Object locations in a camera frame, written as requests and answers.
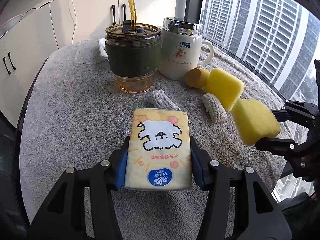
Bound yellow sponge block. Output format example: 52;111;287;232
231;99;281;146

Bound yellow rectangular sponge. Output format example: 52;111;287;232
204;68;245;112

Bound cream knitted sock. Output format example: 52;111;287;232
201;93;227;124

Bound yellow tissue pack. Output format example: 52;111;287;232
124;108;192;191

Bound orange-yellow makeup sponge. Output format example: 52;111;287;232
184;68;210;88

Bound grey knitted sock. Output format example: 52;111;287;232
149;89;181;111

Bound white foam tray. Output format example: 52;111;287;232
99;38;108;60

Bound grey towel table cover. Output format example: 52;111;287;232
19;38;286;239

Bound white ceramic mug chrome lid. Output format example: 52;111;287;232
158;17;214;80

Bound amber glass tumbler green sleeve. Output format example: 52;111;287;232
105;0;162;94

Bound white cabinet unit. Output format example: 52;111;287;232
1;0;176;127

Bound white hanging cable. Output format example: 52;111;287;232
68;0;77;45

